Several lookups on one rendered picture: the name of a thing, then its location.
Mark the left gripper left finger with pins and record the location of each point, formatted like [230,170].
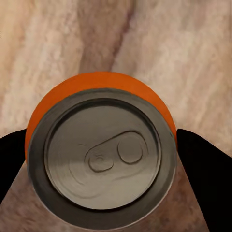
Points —
[12,157]

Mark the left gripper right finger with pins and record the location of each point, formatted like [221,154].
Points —
[209,171]

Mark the can of soda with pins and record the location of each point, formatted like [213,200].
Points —
[101,151]

